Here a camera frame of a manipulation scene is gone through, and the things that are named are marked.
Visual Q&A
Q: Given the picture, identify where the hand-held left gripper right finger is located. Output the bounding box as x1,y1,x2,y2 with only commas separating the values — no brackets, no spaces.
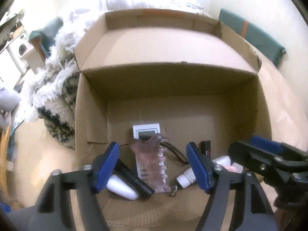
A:
186,141,275,231

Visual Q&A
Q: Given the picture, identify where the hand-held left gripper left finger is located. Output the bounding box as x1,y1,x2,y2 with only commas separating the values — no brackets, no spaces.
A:
29,142,121,231

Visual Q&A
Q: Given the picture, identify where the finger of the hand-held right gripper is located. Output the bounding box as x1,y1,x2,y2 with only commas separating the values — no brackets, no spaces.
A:
249,136,308,162
228,141,282,176

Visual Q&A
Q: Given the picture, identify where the plain white plastic bottle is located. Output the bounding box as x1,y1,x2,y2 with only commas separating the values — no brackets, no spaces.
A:
176,167,196,188

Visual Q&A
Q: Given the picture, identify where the white pill bottle red label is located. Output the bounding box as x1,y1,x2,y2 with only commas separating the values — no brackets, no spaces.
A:
212,156,242,174

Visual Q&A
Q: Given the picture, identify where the white earbuds case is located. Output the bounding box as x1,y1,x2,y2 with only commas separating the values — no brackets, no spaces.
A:
106,175,139,200

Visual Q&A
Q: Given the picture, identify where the black flashlight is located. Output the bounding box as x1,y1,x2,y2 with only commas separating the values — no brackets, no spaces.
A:
115,160,155,197

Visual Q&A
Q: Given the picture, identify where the translucent pink ribbed sleeve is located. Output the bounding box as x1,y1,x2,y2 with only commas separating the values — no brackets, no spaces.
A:
129,135,169,193

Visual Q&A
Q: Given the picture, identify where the brown cardboard box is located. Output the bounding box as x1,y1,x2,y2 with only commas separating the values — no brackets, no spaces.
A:
73,8,273,231

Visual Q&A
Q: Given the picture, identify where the black lighter with red label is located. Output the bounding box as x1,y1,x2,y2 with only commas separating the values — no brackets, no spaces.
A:
201,140,212,157

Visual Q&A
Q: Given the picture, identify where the white remote control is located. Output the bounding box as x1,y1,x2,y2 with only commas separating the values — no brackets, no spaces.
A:
133,123,166,181

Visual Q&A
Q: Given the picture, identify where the person's grey trouser leg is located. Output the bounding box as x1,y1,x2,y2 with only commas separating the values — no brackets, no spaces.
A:
5,204,49,231

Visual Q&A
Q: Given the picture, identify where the wooden chair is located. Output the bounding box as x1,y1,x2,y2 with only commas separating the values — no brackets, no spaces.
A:
0,125,12,198

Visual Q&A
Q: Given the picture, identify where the white fluffy patterned blanket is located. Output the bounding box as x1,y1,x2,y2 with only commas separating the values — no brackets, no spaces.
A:
20,0,212,150

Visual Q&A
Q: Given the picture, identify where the green cushion with orange stripe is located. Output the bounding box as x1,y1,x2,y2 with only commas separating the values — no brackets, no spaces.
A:
218,8,287,69

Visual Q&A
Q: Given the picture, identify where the grey pillow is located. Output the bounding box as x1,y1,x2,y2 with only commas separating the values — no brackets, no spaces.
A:
0,89,22,112

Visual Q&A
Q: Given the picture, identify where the green armchair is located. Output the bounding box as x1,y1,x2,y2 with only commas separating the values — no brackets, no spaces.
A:
28,17,63,62

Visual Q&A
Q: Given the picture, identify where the white washing machine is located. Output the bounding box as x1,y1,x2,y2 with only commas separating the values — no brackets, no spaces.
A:
7,32,30,60

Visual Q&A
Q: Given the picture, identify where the black cord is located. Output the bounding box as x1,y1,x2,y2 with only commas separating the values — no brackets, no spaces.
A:
160,143,189,165

